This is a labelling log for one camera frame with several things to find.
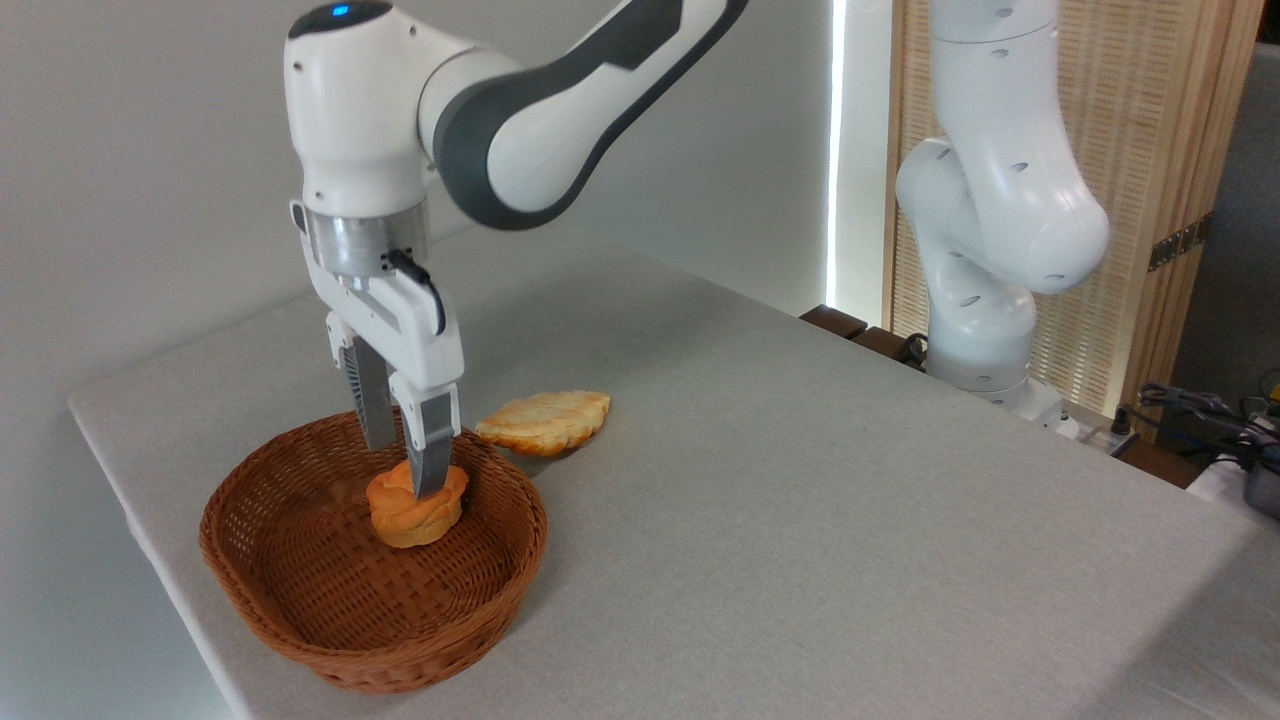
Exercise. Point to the brown wicker basket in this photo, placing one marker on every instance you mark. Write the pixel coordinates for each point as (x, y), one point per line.
(300, 580)

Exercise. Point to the round orange bread roll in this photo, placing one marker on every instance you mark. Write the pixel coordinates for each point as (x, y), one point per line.
(415, 518)

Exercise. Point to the dark brown wooden block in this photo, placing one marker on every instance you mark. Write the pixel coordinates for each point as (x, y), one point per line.
(833, 320)
(885, 342)

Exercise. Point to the dark metal screen hinge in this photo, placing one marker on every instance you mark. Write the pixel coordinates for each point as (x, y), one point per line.
(1180, 242)

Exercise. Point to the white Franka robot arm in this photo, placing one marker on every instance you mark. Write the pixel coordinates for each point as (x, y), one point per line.
(1005, 200)

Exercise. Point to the flat pale bread slice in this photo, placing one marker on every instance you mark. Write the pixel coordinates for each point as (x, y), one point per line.
(545, 422)

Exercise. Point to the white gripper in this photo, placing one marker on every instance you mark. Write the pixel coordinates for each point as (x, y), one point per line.
(405, 330)

